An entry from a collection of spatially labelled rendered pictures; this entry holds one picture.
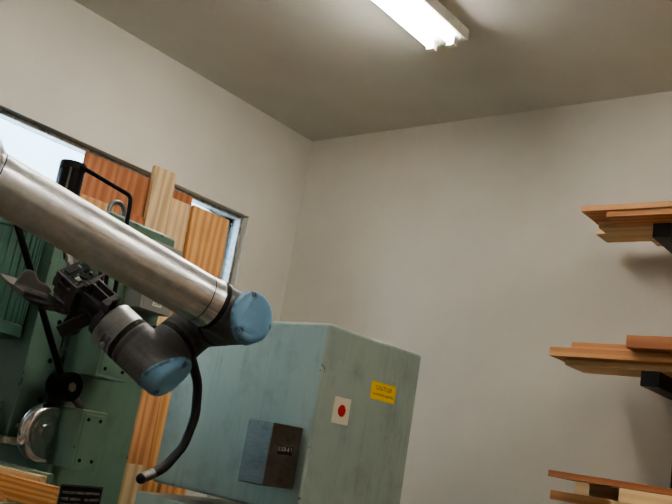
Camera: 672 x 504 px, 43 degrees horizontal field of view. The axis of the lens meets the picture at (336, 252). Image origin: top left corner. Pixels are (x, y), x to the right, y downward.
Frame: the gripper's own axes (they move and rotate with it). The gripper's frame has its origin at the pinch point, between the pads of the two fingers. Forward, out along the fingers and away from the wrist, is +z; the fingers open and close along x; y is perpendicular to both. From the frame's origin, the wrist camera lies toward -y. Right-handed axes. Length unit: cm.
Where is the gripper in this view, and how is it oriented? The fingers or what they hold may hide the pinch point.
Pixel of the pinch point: (32, 262)
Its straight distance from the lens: 169.9
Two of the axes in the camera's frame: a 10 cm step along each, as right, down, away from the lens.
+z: -7.5, -6.2, 2.3
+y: 4.1, -7.1, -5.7
